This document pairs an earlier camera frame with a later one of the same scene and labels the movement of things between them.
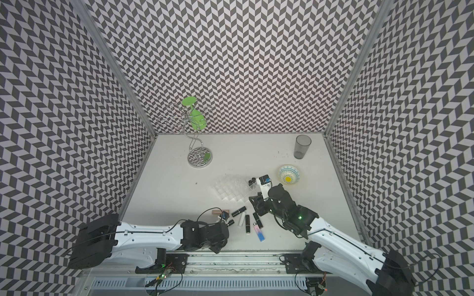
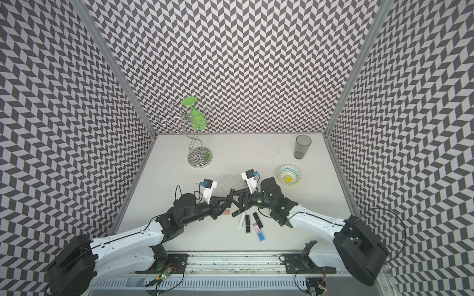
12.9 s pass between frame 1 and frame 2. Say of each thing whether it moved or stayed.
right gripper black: moved
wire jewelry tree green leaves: stayed
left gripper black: moved
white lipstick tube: stayed
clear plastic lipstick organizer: stayed
